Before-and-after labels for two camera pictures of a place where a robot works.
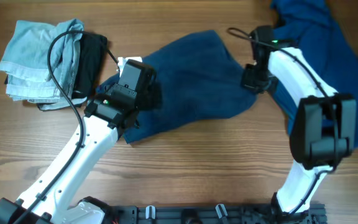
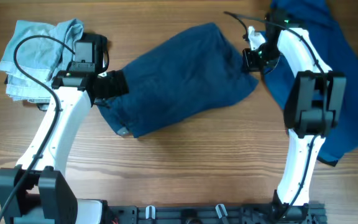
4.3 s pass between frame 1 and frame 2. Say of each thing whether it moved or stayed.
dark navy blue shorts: moved
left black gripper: moved
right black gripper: moved
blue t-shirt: stayed
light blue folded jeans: stayed
